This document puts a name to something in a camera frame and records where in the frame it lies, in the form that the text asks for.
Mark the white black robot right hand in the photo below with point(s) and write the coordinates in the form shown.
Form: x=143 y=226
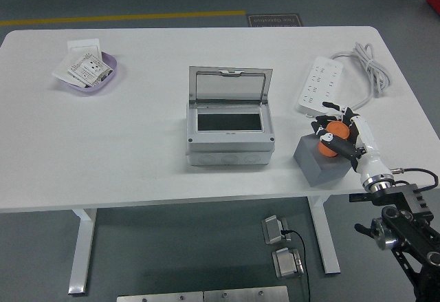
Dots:
x=369 y=157

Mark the grey junction box clear lid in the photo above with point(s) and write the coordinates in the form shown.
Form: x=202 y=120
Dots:
x=227 y=143

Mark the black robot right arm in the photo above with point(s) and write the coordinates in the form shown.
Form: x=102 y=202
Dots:
x=409 y=226

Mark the grey cube with round hole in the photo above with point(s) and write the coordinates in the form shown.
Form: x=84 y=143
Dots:
x=316 y=162

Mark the black table control panel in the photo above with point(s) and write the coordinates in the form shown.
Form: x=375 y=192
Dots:
x=357 y=198

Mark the white power strip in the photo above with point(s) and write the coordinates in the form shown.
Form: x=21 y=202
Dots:
x=319 y=82

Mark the white table leg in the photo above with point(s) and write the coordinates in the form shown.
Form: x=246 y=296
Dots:
x=82 y=247
x=326 y=240

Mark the silver foot pedal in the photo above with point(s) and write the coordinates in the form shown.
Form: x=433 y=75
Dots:
x=287 y=264
x=273 y=229

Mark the black floor sign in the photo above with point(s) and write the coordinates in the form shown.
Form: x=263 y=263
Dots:
x=275 y=20

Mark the purple plastic tray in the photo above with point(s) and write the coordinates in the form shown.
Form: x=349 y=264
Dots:
x=113 y=66

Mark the white socket panel with print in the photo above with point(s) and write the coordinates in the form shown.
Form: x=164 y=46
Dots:
x=90 y=69

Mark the white plate under socket panel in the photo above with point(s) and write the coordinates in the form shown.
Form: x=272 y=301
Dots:
x=62 y=71

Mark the grey metal base plate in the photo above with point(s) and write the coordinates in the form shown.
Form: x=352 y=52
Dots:
x=245 y=294
x=159 y=297

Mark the blank white wall plate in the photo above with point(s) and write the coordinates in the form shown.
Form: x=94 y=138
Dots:
x=84 y=45

